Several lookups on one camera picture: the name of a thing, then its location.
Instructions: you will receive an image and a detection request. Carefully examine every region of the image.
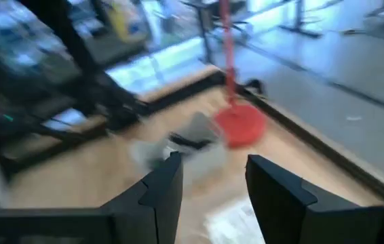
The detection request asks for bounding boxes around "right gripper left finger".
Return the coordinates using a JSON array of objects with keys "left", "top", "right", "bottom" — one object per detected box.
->
[{"left": 102, "top": 151, "right": 184, "bottom": 244}]

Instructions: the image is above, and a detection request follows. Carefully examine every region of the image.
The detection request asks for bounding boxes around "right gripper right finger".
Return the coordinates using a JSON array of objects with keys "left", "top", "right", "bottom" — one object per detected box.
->
[{"left": 245, "top": 155, "right": 384, "bottom": 244}]

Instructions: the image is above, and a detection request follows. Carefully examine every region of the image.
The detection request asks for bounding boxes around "white labelled cardboard box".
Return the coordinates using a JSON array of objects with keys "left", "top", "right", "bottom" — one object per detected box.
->
[{"left": 204, "top": 199, "right": 266, "bottom": 244}]

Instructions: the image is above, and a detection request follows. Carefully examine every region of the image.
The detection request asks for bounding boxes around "green pen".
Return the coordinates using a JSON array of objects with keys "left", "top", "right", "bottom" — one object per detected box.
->
[{"left": 168, "top": 132, "right": 213, "bottom": 150}]

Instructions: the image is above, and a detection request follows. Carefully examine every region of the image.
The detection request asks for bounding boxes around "grey plastic bin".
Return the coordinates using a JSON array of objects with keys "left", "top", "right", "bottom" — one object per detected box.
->
[{"left": 166, "top": 111, "right": 220, "bottom": 152}]

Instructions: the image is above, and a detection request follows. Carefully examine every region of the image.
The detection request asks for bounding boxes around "red desk lamp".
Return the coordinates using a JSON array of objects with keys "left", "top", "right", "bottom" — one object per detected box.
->
[{"left": 213, "top": 0, "right": 268, "bottom": 150}]

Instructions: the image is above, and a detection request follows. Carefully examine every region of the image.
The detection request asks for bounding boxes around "grey cart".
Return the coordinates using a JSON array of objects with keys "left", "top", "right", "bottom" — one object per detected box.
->
[{"left": 76, "top": 30, "right": 149, "bottom": 68}]

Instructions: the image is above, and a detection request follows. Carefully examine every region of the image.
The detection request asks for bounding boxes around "yellow wipes canister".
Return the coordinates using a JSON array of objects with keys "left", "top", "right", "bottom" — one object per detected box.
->
[{"left": 109, "top": 0, "right": 152, "bottom": 43}]

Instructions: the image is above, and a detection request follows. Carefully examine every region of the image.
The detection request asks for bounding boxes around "black metal table frame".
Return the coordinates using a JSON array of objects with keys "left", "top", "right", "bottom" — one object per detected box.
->
[{"left": 1, "top": 69, "right": 384, "bottom": 206}]

